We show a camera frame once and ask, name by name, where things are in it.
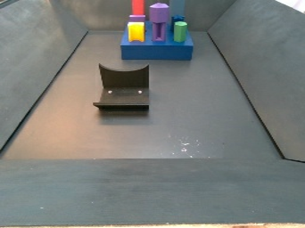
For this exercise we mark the green hexagon peg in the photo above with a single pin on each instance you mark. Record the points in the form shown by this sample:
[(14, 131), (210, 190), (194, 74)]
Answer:
[(180, 31)]

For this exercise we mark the light blue rounded peg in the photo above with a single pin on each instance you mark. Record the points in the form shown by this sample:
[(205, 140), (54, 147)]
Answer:
[(177, 7)]

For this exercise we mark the blue peg board base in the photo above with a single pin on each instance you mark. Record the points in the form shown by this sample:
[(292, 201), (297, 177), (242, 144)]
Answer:
[(149, 50)]

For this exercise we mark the black curved holder bracket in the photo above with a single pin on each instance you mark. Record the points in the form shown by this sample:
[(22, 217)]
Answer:
[(125, 89)]

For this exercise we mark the yellow notched peg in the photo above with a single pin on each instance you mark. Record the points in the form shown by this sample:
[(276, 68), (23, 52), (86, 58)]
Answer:
[(137, 31)]

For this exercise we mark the purple pentagon peg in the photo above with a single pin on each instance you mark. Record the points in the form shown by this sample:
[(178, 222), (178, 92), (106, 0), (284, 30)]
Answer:
[(158, 13)]

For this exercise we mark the dark blue star peg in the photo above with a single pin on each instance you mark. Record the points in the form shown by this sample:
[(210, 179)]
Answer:
[(176, 18)]

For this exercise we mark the red rectangular peg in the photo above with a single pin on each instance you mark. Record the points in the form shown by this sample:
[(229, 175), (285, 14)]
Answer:
[(138, 7)]

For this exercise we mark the small purple square peg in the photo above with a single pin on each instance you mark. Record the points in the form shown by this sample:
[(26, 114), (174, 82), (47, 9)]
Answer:
[(137, 18)]

